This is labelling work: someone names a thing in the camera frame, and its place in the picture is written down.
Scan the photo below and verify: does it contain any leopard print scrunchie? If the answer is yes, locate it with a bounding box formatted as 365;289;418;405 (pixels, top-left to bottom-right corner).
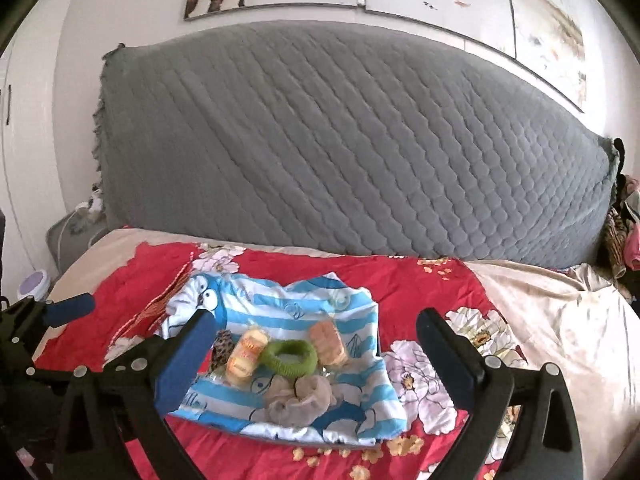
209;330;234;370

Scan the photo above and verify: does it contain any green hair scrunchie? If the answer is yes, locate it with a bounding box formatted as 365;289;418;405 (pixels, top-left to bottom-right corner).
259;339;318;379

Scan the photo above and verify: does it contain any beige hair scrunchie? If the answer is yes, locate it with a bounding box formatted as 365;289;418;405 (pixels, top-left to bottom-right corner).
264;375;336;427

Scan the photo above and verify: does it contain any purple white round lamp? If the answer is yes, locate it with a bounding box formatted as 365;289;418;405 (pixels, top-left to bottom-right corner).
17;270;51;301

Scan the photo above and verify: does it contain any red floral bed sheet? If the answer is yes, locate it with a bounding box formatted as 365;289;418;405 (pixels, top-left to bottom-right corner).
36;242;521;479

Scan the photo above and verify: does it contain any white charger plug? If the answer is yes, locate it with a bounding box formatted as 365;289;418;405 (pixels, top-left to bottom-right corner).
75;184;104;222

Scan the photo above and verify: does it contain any blue striped cartoon cloth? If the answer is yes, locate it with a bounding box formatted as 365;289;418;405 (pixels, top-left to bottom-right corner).
162;273;408;448

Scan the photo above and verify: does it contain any pile of colourful clothes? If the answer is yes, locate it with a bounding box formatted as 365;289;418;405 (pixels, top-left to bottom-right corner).
598;173;640;306

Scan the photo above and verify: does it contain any grey quilted headboard cover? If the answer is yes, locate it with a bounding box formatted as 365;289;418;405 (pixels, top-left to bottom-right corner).
94;21;618;268

